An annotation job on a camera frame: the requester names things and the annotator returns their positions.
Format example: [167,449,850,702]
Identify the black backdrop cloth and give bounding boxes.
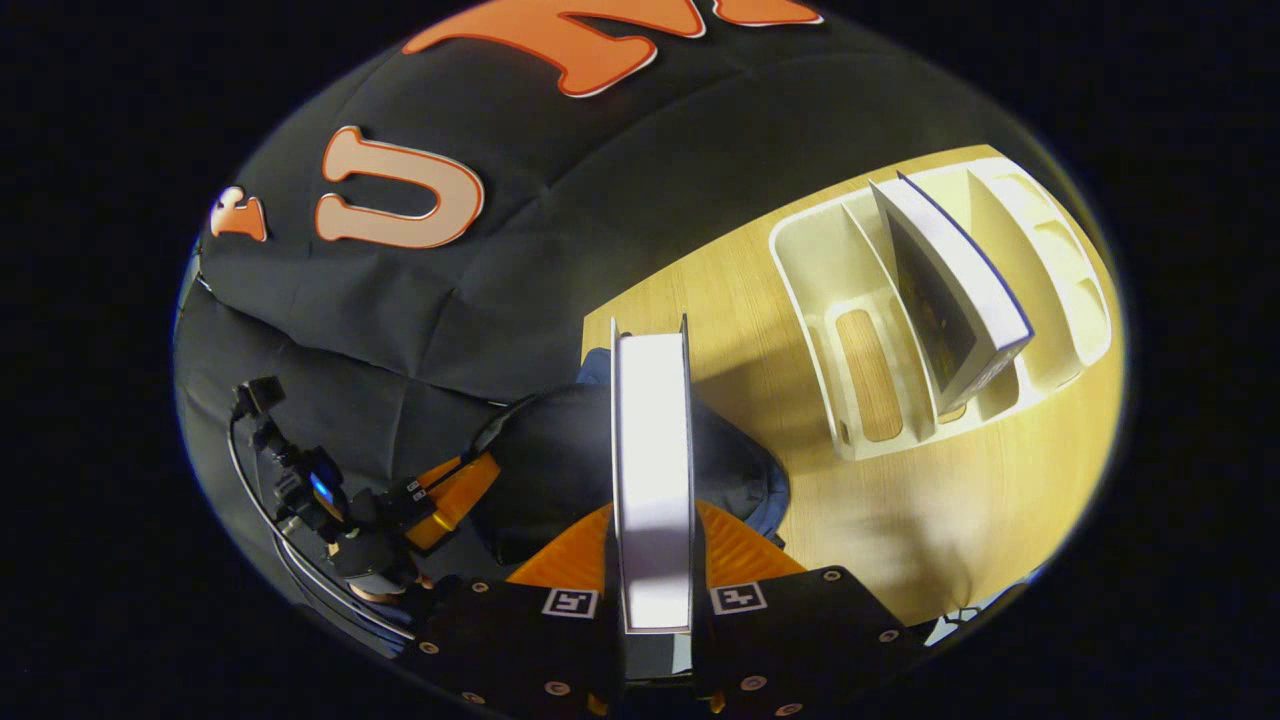
[172,0,1011,641]

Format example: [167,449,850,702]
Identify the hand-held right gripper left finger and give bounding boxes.
[395,503,623,719]

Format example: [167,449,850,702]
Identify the white bookshelf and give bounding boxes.
[768,155,1113,463]

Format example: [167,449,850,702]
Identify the blue schoolbag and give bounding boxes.
[470,345,791,566]

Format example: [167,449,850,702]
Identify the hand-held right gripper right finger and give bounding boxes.
[690,498,933,719]

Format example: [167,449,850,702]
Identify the night picture cover book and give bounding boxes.
[868,172,1036,416]

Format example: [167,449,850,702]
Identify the dark cover book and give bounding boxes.
[608,313,698,681]

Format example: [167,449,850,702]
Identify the white cable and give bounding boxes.
[225,410,416,641]

